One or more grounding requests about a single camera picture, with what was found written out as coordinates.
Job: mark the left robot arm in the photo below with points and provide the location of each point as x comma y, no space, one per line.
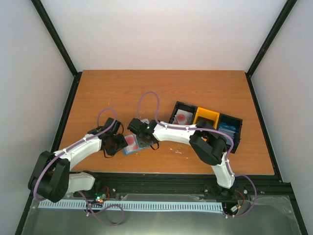
52,178

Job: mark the black card bin right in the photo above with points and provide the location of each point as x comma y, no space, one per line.
232,120

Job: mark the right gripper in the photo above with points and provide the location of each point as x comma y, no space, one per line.
141,144

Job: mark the light blue cable duct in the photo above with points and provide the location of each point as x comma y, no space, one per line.
136,206

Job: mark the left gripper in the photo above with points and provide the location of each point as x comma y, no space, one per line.
122,144

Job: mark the teal card holder wallet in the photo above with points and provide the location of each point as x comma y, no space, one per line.
139,148

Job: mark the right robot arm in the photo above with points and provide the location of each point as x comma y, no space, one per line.
210,145

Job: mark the black front rail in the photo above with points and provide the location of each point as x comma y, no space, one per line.
203,185

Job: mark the black frame post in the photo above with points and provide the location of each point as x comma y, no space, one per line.
284,13
54,35

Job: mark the black frame post right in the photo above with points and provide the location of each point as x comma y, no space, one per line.
284,13

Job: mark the yellow card bin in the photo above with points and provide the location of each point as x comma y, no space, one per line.
207,115

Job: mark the blue card stack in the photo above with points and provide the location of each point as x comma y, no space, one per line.
230,129

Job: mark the electronics board with leds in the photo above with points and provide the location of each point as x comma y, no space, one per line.
103,195

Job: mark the black frame post left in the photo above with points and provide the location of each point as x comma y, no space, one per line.
54,35

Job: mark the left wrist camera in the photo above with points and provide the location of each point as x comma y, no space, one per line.
146,121

